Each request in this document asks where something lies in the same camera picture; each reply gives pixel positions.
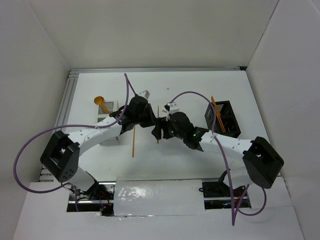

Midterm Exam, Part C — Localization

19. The white tape sheet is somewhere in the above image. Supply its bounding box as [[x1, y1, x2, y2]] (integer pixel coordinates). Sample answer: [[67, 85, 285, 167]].
[[113, 179, 206, 217]]

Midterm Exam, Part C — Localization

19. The orange fork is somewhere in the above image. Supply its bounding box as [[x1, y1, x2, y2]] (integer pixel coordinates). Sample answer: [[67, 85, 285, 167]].
[[211, 96, 220, 114]]

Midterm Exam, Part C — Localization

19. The aluminium rail at back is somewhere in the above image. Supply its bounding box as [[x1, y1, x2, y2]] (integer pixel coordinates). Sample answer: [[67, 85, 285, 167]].
[[69, 66, 248, 75]]

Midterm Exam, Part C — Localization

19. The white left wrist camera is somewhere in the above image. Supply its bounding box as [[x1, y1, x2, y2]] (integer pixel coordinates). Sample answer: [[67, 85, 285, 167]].
[[138, 90, 150, 100]]

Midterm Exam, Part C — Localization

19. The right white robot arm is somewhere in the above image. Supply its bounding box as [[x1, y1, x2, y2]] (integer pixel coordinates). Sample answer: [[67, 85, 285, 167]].
[[151, 111, 284, 189]]

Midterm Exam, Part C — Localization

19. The orange spoon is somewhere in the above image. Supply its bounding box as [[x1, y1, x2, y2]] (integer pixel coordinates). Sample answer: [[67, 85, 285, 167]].
[[93, 96, 109, 114]]

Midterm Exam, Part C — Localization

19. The black utensil container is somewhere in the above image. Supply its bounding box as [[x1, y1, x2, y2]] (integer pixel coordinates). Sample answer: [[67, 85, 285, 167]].
[[214, 100, 241, 138]]

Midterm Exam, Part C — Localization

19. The orange chopstick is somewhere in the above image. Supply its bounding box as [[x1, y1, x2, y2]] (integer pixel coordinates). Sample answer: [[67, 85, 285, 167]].
[[131, 126, 136, 158], [156, 105, 160, 144]]

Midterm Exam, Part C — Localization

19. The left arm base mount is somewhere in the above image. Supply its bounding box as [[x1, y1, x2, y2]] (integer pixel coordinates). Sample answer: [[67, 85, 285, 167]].
[[64, 181, 116, 217]]

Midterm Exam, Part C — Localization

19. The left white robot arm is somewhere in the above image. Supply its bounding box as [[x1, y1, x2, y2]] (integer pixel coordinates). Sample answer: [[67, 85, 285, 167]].
[[40, 91, 155, 200]]

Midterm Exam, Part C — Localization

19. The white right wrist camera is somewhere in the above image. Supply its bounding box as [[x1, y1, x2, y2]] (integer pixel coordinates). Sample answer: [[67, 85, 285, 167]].
[[163, 102, 180, 121]]

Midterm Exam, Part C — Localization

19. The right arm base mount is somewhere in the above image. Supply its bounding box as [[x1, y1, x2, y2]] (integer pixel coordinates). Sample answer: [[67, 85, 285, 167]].
[[198, 181, 251, 210]]

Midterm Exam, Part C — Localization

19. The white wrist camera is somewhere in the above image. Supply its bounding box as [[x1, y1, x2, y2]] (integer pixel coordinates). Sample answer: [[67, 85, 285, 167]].
[[138, 90, 150, 100], [163, 102, 180, 121]]

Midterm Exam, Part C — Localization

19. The white utensil container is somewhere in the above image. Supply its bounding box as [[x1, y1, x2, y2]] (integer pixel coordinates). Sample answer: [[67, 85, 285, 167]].
[[96, 99, 122, 146]]

